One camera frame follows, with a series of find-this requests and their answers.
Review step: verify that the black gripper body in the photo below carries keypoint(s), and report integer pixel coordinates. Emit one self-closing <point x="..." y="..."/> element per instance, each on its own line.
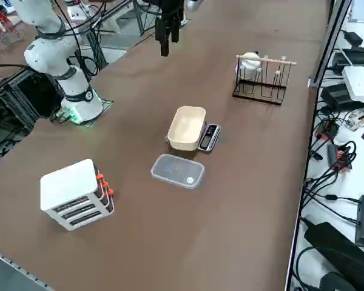
<point x="167" y="9"/>

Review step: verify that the silver digital kitchen scale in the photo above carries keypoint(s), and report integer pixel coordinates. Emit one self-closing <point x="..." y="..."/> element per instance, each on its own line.
<point x="210" y="136"/>

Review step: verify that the white three-layer storage box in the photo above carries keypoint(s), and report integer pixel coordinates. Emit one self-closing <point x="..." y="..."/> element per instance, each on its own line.
<point x="66" y="182"/>

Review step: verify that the orange black connector box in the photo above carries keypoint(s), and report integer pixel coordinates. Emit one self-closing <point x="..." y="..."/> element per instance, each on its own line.
<point x="339" y="157"/>
<point x="327" y="130"/>

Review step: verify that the cream rectangular bowl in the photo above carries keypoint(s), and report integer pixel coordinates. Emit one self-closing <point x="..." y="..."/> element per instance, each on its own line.
<point x="185" y="127"/>

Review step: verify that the clear plastic container lid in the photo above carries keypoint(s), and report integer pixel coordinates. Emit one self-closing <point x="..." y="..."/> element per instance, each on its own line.
<point x="176" y="171"/>

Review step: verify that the red clear acrylic stand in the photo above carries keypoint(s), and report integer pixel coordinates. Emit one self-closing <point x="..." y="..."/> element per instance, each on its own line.
<point x="0" y="30"/>

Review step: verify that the small black power adapter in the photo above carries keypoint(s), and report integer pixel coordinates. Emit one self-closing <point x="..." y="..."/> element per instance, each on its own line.
<point x="353" y="38"/>

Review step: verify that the large black case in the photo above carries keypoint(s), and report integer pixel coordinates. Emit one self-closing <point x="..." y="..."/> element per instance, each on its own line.
<point x="336" y="248"/>

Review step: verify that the black rounded case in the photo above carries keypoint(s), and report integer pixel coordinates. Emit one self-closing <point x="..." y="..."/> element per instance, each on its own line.
<point x="336" y="283"/>

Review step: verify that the black metal frame cabinet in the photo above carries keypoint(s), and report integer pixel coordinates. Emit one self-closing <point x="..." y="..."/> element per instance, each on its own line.
<point x="33" y="100"/>

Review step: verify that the white post base bracket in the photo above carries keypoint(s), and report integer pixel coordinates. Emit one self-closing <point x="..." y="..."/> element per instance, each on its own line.
<point x="314" y="83"/>

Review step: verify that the dark metal camera post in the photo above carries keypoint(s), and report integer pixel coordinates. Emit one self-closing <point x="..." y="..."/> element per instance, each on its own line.
<point x="330" y="39"/>

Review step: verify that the grey metal frame rail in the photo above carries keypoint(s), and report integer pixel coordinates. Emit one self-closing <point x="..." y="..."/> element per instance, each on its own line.
<point x="18" y="268"/>

